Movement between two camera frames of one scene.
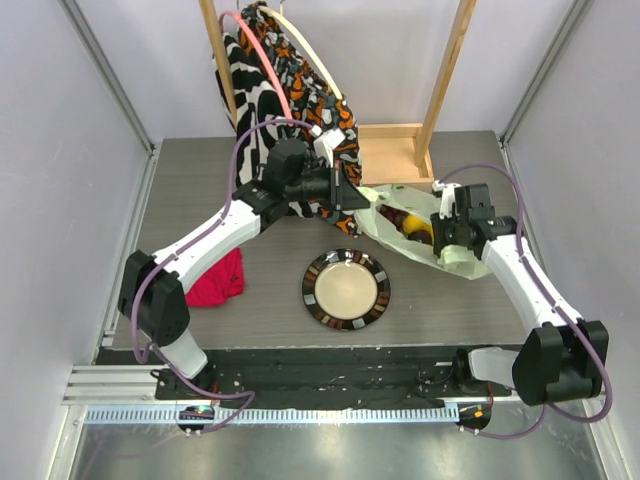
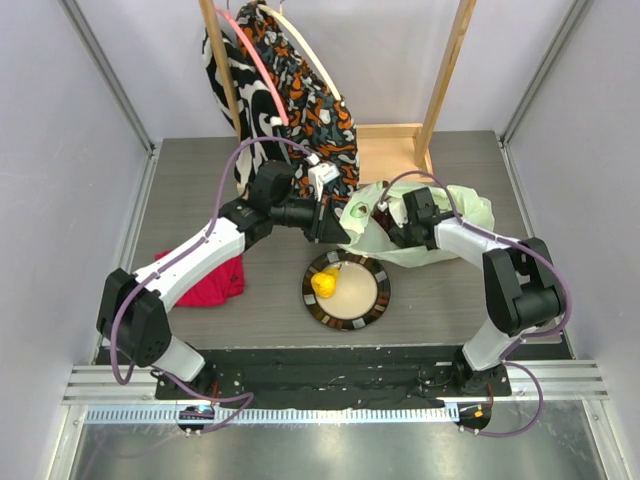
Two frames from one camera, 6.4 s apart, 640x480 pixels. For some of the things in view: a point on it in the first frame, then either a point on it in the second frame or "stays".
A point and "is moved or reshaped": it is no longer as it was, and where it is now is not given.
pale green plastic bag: x=413 y=199 is moved or reshaped
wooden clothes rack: x=390 y=153 stays
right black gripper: x=445 y=239 -> x=396 y=232
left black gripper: x=342 y=193 -> x=325 y=227
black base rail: x=347 y=378 stays
